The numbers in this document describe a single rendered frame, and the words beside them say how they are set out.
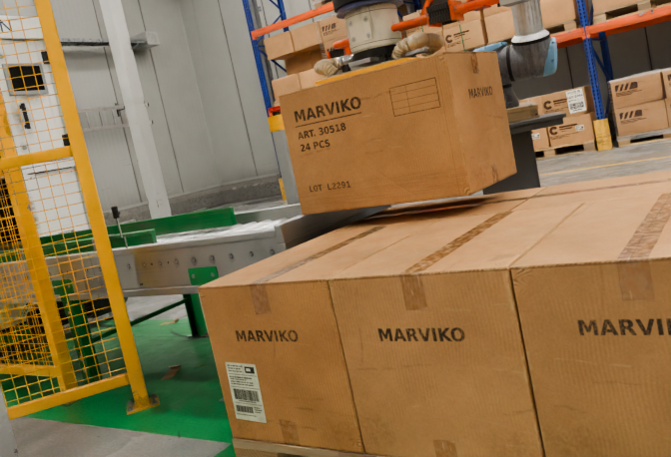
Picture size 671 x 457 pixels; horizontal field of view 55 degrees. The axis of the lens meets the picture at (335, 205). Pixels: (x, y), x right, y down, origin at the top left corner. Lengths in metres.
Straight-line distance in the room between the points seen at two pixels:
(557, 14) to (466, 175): 7.60
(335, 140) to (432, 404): 0.95
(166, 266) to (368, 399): 1.20
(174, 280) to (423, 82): 1.16
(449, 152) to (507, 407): 0.80
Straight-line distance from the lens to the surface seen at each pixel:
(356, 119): 1.96
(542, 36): 2.77
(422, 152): 1.87
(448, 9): 2.00
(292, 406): 1.57
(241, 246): 2.14
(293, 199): 3.00
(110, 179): 12.67
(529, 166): 2.78
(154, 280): 2.49
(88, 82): 12.85
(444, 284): 1.25
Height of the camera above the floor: 0.82
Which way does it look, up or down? 5 degrees down
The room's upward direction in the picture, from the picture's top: 12 degrees counter-clockwise
